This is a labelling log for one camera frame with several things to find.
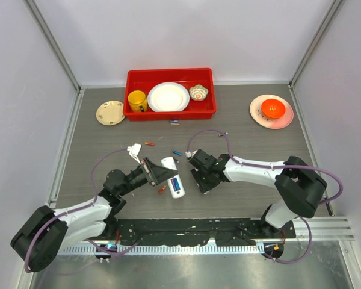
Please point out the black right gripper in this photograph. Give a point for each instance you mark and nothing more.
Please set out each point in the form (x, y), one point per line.
(204, 187)

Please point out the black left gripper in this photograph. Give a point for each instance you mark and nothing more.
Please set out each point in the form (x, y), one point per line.
(156, 173)

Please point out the purple battery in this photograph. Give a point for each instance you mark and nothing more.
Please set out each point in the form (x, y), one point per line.
(173, 182)

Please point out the white remote control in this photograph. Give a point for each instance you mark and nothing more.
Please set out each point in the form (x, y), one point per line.
(173, 177)

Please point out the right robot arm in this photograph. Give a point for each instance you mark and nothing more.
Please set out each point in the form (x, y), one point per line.
(300, 188)

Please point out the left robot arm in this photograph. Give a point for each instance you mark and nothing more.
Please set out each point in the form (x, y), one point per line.
(49, 231)

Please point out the red orange battery lower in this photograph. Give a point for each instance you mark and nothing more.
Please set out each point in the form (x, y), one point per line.
(160, 191)

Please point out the beige floral plate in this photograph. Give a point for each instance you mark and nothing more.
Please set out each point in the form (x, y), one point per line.
(110, 113)

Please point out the yellow mug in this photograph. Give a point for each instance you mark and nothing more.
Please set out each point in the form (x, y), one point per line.
(137, 101)

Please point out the white plate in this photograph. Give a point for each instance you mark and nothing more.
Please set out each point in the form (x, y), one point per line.
(168, 97)

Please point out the small flower bowl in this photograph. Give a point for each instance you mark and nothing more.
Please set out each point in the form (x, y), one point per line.
(198, 92)

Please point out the red plastic bin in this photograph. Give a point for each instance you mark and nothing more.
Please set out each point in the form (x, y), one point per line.
(145, 80)

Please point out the pink plate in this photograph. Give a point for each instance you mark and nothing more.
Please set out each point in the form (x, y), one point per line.
(262, 120)

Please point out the orange bowl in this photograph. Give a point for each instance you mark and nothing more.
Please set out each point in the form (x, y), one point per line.
(273, 108)

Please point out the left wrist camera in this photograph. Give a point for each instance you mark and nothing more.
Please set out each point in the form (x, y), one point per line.
(134, 151)

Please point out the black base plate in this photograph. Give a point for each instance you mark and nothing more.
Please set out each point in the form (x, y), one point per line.
(197, 232)

